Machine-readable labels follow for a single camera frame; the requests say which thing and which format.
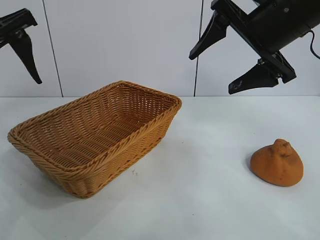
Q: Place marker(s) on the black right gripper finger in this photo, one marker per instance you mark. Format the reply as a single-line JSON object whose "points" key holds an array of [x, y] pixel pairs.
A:
{"points": [[257, 77], [210, 37]]}

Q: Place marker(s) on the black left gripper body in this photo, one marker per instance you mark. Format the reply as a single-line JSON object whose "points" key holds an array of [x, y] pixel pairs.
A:
{"points": [[20, 20]]}

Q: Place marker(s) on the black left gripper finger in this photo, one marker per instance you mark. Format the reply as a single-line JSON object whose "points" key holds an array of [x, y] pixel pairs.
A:
{"points": [[26, 52]]}

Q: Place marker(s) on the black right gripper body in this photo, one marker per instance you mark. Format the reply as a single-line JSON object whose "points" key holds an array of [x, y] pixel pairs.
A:
{"points": [[275, 22]]}

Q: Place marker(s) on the orange-brown bread bun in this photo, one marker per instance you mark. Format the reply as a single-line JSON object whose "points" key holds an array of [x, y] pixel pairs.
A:
{"points": [[277, 167]]}

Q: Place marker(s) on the tan woven wicker basket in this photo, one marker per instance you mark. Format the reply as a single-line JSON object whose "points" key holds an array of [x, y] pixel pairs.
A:
{"points": [[100, 130]]}

